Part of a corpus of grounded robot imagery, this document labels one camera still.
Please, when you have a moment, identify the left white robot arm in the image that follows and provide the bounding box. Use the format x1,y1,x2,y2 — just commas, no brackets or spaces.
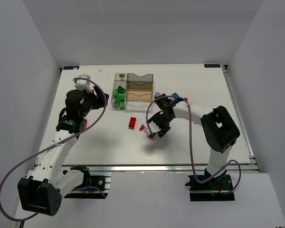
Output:
17,86,109,216

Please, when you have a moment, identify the green 2x4 lego brick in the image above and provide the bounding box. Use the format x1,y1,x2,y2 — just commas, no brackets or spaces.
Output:
115,95,125,103

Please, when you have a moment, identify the red 2x4 lego brick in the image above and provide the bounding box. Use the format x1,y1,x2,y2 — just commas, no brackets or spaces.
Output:
128,117,137,130

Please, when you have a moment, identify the red lego brick left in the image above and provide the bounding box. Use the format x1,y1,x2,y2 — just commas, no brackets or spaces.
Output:
83,119,87,130

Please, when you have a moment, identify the green lego brick carried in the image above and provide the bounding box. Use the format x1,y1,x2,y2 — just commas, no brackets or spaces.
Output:
117,85,125,94

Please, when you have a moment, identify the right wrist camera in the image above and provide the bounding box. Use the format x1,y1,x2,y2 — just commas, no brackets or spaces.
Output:
142,121,161,136

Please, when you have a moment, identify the green 2x2 sloped lego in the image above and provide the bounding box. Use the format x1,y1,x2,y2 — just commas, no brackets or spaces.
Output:
113,97,121,109

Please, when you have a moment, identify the small red sloped lego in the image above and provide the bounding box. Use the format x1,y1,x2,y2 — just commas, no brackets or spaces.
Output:
139,124,145,131

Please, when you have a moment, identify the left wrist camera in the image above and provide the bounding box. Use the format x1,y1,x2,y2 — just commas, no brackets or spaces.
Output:
73,75,92,93

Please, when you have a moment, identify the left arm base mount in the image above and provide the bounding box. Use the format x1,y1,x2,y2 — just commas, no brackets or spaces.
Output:
62,165,111,199

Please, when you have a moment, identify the teal 2x4 lego brick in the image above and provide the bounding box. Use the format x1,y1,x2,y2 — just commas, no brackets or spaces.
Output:
172,93,179,99

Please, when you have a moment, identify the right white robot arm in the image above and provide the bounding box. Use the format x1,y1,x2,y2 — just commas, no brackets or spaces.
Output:
141,95,240,184

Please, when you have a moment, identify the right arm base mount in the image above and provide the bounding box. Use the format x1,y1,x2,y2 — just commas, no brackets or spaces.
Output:
185,174,235,202

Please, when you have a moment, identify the amber tinted container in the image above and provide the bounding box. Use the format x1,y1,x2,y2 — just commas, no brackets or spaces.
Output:
126,83,153,102

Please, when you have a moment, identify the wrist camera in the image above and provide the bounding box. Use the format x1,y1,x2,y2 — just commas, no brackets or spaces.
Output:
142,121,161,136
73,75,92,93

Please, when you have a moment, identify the grey smoked container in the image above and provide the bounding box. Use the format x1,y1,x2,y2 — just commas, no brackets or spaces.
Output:
127,73,153,86

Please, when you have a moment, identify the lilac 2x2 lego brick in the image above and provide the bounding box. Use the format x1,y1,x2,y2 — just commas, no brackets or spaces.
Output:
154,92,161,97

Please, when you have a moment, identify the green curved lego brick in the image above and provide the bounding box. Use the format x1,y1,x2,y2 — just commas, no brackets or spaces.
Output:
114,89,119,99

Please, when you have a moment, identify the tall clear narrow container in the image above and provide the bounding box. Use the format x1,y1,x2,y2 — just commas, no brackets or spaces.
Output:
111,73,128,110

